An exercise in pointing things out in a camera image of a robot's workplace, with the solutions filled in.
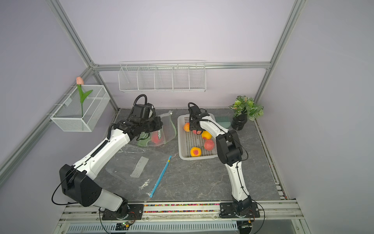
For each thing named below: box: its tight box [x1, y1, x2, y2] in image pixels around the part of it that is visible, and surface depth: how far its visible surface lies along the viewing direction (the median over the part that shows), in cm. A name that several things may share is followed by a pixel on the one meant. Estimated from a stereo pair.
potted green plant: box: [228, 95, 264, 131], surface depth 88 cm
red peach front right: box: [204, 139, 215, 151], surface depth 94 cm
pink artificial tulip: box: [75, 76, 94, 119], surface depth 81 cm
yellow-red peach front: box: [190, 146, 202, 157], surface depth 90 cm
